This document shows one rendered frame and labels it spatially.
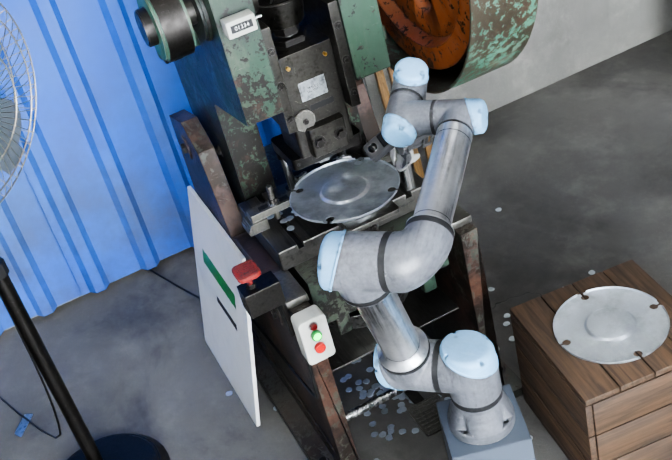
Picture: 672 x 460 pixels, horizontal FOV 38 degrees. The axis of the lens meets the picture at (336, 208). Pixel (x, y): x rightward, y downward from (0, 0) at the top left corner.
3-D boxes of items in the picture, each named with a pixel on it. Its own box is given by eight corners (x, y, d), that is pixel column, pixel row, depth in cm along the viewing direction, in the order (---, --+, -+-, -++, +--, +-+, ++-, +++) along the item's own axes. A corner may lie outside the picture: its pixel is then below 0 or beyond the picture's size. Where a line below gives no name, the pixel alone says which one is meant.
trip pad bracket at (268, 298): (298, 337, 251) (279, 277, 241) (264, 353, 249) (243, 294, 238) (289, 324, 256) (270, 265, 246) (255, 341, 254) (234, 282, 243)
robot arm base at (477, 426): (523, 435, 218) (518, 403, 213) (457, 452, 218) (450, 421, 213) (505, 388, 231) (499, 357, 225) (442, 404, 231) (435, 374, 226)
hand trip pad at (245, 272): (269, 294, 241) (261, 270, 237) (247, 305, 240) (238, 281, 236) (259, 280, 247) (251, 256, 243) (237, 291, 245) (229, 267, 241)
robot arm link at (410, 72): (389, 79, 211) (397, 50, 216) (387, 112, 220) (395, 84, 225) (425, 85, 210) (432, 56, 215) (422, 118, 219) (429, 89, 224)
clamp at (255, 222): (307, 211, 264) (298, 179, 259) (251, 237, 260) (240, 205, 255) (298, 201, 269) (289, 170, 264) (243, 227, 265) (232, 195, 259)
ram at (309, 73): (362, 143, 250) (336, 37, 234) (309, 166, 247) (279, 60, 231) (333, 119, 264) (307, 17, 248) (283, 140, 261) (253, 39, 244)
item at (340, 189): (411, 158, 260) (411, 155, 260) (383, 223, 238) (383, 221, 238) (310, 160, 271) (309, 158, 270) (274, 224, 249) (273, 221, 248)
